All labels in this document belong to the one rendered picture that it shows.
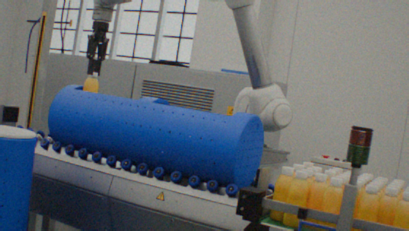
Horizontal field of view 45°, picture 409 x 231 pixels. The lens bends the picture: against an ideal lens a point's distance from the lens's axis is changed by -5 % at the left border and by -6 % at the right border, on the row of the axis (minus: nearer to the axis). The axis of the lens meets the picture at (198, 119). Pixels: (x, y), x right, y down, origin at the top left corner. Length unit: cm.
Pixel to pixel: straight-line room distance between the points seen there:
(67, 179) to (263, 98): 92
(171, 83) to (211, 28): 118
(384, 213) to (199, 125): 71
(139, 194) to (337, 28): 313
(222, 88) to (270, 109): 140
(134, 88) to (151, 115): 215
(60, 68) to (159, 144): 290
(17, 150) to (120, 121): 42
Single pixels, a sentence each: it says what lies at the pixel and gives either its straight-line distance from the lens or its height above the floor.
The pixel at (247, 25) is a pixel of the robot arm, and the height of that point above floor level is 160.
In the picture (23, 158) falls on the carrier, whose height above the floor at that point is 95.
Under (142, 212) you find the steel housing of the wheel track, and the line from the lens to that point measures 199.
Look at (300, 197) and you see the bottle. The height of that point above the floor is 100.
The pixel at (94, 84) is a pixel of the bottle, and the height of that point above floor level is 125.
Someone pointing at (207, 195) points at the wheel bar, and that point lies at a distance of 186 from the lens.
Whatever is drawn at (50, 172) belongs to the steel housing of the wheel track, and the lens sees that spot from 225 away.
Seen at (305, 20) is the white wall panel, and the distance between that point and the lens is 484.
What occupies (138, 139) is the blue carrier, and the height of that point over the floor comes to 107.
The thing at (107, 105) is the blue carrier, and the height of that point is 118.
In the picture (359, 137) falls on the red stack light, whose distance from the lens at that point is 140.
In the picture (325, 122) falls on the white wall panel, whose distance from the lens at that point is 466.
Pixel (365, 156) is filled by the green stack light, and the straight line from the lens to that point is 141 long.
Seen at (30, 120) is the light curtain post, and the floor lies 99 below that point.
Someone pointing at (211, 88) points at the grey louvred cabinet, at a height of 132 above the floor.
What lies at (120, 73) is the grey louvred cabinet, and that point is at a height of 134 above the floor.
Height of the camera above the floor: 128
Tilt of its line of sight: 3 degrees down
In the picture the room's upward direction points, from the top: 9 degrees clockwise
